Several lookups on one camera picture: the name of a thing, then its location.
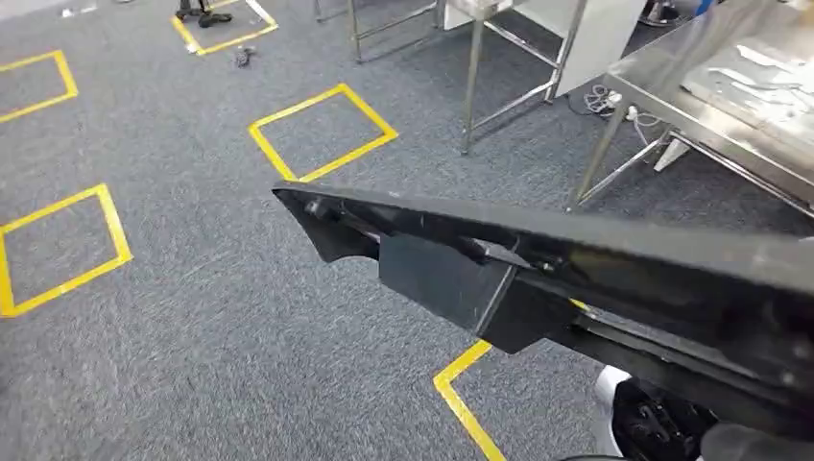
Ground black round base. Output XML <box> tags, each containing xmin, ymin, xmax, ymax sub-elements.
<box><xmin>638</xmin><ymin>0</ymin><xmax>700</xmax><ymax>28</ymax></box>

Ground white cable coil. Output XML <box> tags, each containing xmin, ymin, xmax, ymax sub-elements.
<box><xmin>582</xmin><ymin>83</ymin><xmax>666</xmax><ymax>151</ymax></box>

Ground black robot foot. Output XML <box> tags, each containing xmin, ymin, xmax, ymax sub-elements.
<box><xmin>594</xmin><ymin>365</ymin><xmax>720</xmax><ymax>461</ymax></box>

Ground steel workbench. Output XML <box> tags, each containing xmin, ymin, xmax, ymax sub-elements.
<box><xmin>565</xmin><ymin>0</ymin><xmax>814</xmax><ymax>221</ymax></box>

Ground black stand feet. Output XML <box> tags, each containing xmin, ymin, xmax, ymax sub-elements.
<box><xmin>175</xmin><ymin>0</ymin><xmax>234</xmax><ymax>29</ymax></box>

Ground steel table frame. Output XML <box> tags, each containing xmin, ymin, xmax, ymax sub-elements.
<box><xmin>311</xmin><ymin>0</ymin><xmax>446</xmax><ymax>65</ymax></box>
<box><xmin>461</xmin><ymin>0</ymin><xmax>589</xmax><ymax>156</ymax></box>

